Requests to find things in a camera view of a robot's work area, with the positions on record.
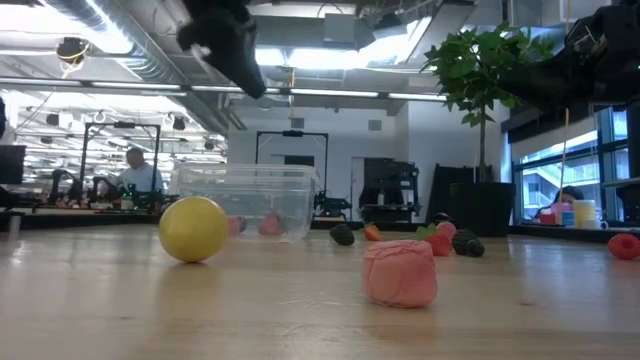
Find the yellow toy lemon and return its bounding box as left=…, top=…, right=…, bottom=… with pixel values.
left=158, top=195, right=230, bottom=264

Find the black toy blackberry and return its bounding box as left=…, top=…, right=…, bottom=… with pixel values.
left=329, top=223, right=356, bottom=247
left=452, top=228, right=479, bottom=254

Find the black equipment rack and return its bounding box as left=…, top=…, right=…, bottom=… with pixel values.
left=362, top=158, right=421, bottom=224

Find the yellow white cup stack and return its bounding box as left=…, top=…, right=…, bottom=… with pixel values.
left=573, top=198, right=598, bottom=230

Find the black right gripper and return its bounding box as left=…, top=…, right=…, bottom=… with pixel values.
left=497, top=2, right=640, bottom=112

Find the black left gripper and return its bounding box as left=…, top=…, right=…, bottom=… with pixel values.
left=175, top=0, right=268, bottom=100

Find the black yellow ceiling device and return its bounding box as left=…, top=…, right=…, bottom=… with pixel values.
left=55, top=36, right=92, bottom=66

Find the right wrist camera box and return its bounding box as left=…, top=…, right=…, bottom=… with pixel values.
left=566, top=14, right=604, bottom=57

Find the black plant pot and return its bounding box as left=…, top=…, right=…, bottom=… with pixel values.
left=448, top=180, right=516, bottom=239

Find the person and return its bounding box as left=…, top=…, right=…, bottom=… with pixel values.
left=117, top=147, right=165, bottom=201
left=532, top=184, right=586, bottom=224

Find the pink plastic cup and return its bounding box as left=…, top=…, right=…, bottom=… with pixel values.
left=551, top=201, right=573, bottom=226

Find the red toy raspberry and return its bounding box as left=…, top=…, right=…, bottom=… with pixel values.
left=607, top=233, right=640, bottom=261

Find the clear plastic tupperware container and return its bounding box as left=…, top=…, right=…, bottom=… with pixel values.
left=174, top=162, right=321, bottom=244

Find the green leafy potted tree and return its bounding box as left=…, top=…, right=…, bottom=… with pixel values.
left=422, top=22, right=556, bottom=184

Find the black leaning panel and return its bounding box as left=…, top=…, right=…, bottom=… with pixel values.
left=427, top=163, right=479, bottom=224

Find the black computer monitor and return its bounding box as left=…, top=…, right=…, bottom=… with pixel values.
left=0, top=144, right=26, bottom=185

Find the large ribbed air duct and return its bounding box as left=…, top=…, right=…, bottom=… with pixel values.
left=44, top=0, right=201, bottom=89

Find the grey ceiling unit box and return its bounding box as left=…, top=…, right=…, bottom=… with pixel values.
left=323, top=13, right=357, bottom=44

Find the large red toy strawberry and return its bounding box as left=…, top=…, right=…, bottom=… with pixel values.
left=256, top=210, right=287, bottom=238

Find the black aluminium table frame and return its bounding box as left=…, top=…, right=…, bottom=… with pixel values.
left=0, top=208, right=640, bottom=245

